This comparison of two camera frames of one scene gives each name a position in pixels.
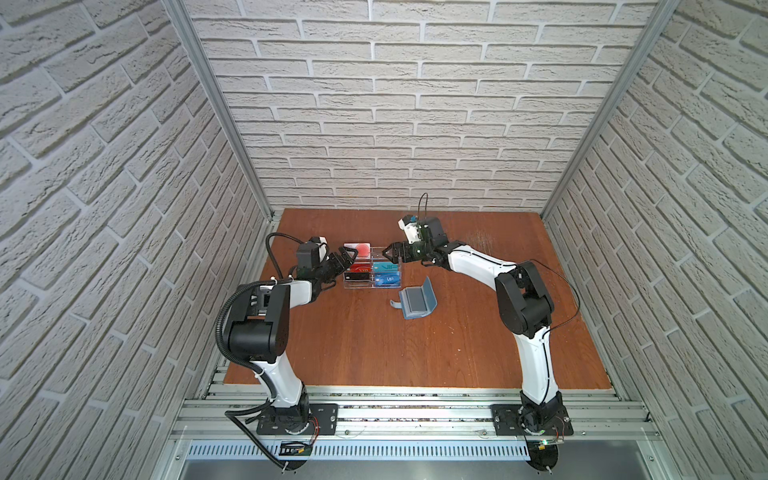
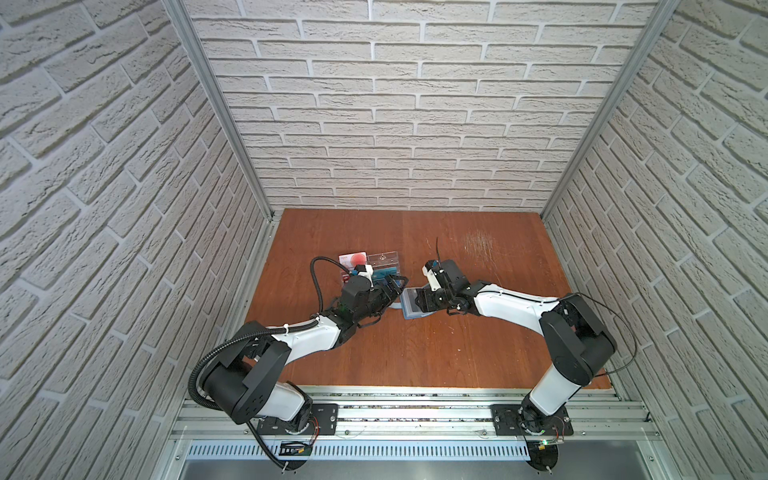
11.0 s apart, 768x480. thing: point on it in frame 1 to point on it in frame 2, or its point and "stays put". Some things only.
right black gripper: x=396 y=246 to x=426 y=303
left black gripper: x=341 y=265 to x=388 y=294
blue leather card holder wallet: x=417 y=301 stays put
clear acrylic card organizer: x=376 y=273 stays put
